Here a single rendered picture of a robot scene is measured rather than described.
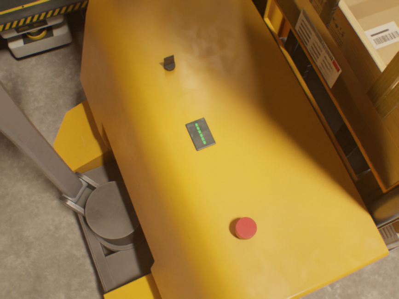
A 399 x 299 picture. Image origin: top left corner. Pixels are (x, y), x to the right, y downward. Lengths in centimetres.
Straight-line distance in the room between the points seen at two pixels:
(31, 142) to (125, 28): 32
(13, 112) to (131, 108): 24
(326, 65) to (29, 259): 134
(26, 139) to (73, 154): 54
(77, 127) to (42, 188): 43
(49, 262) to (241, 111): 112
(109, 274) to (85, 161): 36
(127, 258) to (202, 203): 64
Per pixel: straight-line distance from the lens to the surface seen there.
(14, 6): 189
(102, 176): 151
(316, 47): 89
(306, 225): 86
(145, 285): 135
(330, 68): 87
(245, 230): 80
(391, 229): 137
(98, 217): 132
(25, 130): 96
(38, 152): 105
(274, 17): 130
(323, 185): 88
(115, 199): 132
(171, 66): 94
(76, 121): 152
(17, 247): 185
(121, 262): 144
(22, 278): 182
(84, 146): 148
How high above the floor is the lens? 171
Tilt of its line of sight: 70 degrees down
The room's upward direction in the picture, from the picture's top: 3 degrees clockwise
